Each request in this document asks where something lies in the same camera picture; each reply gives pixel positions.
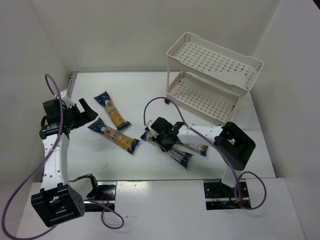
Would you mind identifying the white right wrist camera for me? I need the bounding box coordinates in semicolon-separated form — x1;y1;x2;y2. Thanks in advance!
144;120;154;132

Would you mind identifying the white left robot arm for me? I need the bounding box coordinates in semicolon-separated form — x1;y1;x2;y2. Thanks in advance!
31;98;98;228

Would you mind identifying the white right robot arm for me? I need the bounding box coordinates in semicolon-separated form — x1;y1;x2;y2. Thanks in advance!
146;117;256;188

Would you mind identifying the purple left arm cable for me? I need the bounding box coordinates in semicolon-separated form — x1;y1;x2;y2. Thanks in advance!
0;73;125;238

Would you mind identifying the spaghetti bag blue yellow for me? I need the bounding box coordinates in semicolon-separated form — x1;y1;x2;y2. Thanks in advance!
87;118;140;155
94;91;131;131

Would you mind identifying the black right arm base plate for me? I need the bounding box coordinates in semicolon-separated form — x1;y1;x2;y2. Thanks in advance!
203;179;252;211

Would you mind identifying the spaghetti bag label side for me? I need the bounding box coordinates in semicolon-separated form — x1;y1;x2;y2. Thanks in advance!
178;143;209;157
140;129;195;171

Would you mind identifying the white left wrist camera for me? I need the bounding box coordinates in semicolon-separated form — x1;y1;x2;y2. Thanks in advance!
60;89;76;109

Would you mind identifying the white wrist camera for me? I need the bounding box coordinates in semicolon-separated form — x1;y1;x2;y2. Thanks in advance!
60;89;76;109
144;120;154;132

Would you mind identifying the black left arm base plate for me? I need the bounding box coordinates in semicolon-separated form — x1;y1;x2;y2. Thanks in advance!
84;181;117;213

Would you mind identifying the cream two-tier rolling cart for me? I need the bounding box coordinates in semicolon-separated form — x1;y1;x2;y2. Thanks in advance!
165;32;264;125

